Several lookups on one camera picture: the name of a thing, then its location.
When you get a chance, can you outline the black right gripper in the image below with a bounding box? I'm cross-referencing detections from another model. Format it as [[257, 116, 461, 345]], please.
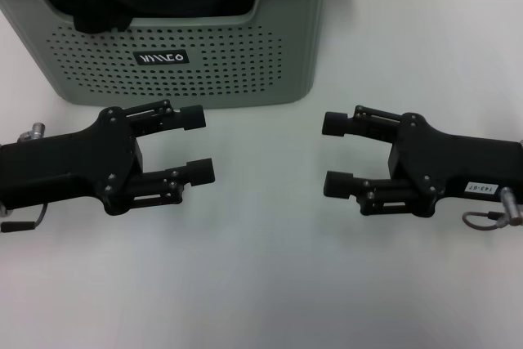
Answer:
[[321, 104, 523, 218]]

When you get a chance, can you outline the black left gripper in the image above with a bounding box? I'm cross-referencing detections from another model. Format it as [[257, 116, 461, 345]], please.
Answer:
[[0, 99, 217, 217]]

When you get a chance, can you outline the green perforated plastic storage box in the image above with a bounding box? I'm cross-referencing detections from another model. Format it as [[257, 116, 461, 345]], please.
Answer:
[[0, 0, 333, 106]]

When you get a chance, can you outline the black brand label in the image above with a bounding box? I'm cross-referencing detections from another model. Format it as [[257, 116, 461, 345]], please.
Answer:
[[133, 50, 190, 67]]

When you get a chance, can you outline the white numbered label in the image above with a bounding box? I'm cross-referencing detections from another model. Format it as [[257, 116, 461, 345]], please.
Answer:
[[463, 181, 498, 195]]

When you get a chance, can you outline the silver connector stub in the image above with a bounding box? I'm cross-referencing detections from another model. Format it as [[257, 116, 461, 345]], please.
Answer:
[[16, 121, 47, 142]]

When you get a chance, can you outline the right gripper grey cable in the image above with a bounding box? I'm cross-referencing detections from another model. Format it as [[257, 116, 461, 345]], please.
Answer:
[[461, 189, 523, 230]]

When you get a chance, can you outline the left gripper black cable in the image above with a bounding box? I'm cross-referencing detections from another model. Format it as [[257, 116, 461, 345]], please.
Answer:
[[0, 203, 49, 234]]

